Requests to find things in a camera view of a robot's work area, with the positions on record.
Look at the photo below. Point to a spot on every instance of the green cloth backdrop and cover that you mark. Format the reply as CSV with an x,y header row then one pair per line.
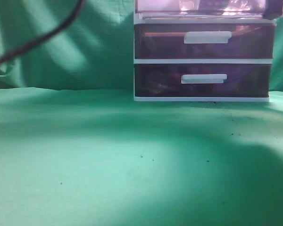
x,y
77,150

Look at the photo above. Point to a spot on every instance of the translucent brown drawer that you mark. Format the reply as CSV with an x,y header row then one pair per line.
x,y
166,80
210,8
204,41

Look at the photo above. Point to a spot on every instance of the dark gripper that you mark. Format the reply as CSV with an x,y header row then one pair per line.
x,y
273,9

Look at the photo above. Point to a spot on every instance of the white plastic drawer cabinet frame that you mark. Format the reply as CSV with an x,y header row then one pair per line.
x,y
194,79

